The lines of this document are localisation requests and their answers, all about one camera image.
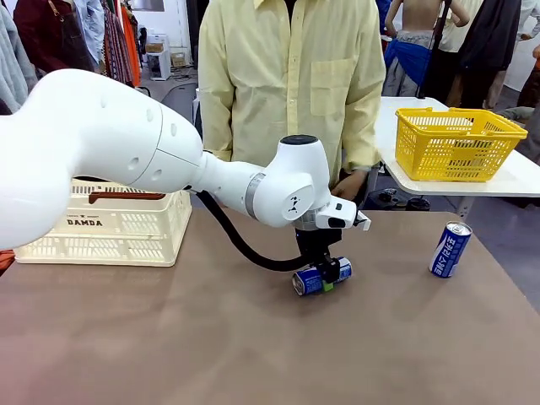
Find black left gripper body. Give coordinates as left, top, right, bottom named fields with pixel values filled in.
left=294, top=226, right=343, bottom=271

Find blue drink can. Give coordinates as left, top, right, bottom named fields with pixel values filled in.
left=428, top=221, right=473, bottom=278
left=292, top=256, right=354, bottom=299

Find yellow plastic shopping basket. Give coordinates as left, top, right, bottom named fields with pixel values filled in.
left=395, top=106, right=529, bottom=183

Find cream plastic DAMDA basket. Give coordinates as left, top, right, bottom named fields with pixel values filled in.
left=13, top=176, right=193, bottom=267

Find person's left hand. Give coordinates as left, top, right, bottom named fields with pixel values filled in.
left=331, top=168, right=370, bottom=202

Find black chair base wheels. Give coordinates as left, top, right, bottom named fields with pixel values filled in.
left=378, top=187, right=432, bottom=213

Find person in yellow shirt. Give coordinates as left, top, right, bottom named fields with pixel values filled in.
left=197, top=0, right=387, bottom=192

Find blue draped cloth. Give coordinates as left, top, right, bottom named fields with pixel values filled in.
left=382, top=29, right=436, bottom=88

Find white side table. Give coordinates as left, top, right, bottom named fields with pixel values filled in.
left=373, top=95, right=540, bottom=220

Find white box appliance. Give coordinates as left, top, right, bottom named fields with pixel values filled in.
left=144, top=35, right=172, bottom=82

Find bare torso mannequin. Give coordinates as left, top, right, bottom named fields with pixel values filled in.
left=386, top=0, right=472, bottom=40

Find orange hanging garment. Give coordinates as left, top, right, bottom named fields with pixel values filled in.
left=120, top=3, right=142, bottom=88

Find black hanging garment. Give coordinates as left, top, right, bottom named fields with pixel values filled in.
left=457, top=0, right=523, bottom=73

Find striped patterned hanging garment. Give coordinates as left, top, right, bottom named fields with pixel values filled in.
left=100, top=0, right=135, bottom=88

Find light blue hanging shirt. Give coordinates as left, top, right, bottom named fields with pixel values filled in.
left=72, top=0, right=105, bottom=65

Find maroon hanging garment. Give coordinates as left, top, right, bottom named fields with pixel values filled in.
left=13, top=0, right=96, bottom=73

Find grey hanging garment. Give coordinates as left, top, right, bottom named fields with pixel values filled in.
left=0, top=3, right=40, bottom=116

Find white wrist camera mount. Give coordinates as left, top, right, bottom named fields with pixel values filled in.
left=352, top=209, right=373, bottom=232

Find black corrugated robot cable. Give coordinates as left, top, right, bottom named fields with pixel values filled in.
left=185, top=185, right=316, bottom=273

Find brown basket handle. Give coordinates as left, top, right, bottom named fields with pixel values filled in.
left=87, top=191, right=166, bottom=207

